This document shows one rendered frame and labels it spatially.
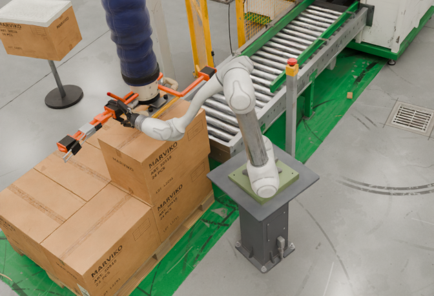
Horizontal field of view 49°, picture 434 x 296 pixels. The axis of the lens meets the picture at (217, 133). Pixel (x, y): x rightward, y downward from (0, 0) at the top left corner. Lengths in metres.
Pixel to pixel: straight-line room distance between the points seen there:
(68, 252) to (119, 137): 0.76
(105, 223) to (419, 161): 2.55
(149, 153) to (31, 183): 1.03
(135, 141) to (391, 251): 1.90
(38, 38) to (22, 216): 1.84
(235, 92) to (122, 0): 0.78
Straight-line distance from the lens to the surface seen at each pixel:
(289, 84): 3.50
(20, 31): 4.75
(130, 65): 2.77
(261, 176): 2.56
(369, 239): 3.65
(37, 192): 3.52
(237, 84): 2.21
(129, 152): 2.96
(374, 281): 3.47
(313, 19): 4.98
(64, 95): 5.25
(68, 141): 2.67
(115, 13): 2.61
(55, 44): 4.60
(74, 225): 3.22
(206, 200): 3.71
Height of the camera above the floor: 2.91
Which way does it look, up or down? 41 degrees down
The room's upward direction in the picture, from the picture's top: 7 degrees counter-clockwise
